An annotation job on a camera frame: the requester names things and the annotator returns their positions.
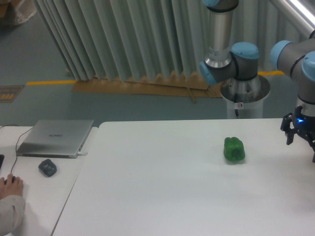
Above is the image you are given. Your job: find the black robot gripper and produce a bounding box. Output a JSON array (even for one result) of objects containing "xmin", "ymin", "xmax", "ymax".
[{"xmin": 280, "ymin": 105, "xmax": 315, "ymax": 163}]

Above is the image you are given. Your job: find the grey sleeved forearm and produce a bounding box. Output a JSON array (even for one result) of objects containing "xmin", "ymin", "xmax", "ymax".
[{"xmin": 0, "ymin": 195, "xmax": 26, "ymax": 236}]

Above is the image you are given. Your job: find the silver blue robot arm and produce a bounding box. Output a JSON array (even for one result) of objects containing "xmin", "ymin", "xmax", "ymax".
[{"xmin": 200, "ymin": 0, "xmax": 315, "ymax": 147}]

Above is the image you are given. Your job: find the green bell pepper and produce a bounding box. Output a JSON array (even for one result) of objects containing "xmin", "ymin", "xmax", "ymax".
[{"xmin": 223, "ymin": 137, "xmax": 246, "ymax": 162}]

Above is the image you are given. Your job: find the person's bare hand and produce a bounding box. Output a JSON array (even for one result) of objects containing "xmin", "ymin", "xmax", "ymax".
[{"xmin": 0, "ymin": 174, "xmax": 23, "ymax": 200}]

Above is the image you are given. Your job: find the pale green pleated curtain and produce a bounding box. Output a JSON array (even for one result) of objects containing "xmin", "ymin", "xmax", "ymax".
[{"xmin": 32, "ymin": 0, "xmax": 307, "ymax": 86}]

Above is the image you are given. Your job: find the brown cardboard floor sheet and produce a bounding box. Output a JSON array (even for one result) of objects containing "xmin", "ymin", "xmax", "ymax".
[{"xmin": 72, "ymin": 71, "xmax": 221, "ymax": 103}]

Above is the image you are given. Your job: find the silver closed laptop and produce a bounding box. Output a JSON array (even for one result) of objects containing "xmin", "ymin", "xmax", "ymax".
[{"xmin": 17, "ymin": 119, "xmax": 94, "ymax": 158}]

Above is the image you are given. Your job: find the orange floor sign sticker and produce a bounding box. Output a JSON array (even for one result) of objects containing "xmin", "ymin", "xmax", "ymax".
[{"xmin": 0, "ymin": 85, "xmax": 25, "ymax": 103}]

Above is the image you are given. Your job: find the black keyboard edge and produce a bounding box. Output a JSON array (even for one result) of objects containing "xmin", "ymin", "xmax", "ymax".
[{"xmin": 0, "ymin": 154, "xmax": 4, "ymax": 169}]

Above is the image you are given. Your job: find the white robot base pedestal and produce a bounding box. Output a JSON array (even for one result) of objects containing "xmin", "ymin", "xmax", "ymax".
[{"xmin": 220, "ymin": 75, "xmax": 270, "ymax": 119}]

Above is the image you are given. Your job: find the silver metal frame bar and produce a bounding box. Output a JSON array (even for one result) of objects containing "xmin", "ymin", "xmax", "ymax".
[{"xmin": 270, "ymin": 0, "xmax": 315, "ymax": 39}]

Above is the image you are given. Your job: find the black mouse cable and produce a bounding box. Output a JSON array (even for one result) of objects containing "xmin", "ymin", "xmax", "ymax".
[{"xmin": 10, "ymin": 127, "xmax": 34, "ymax": 176}]

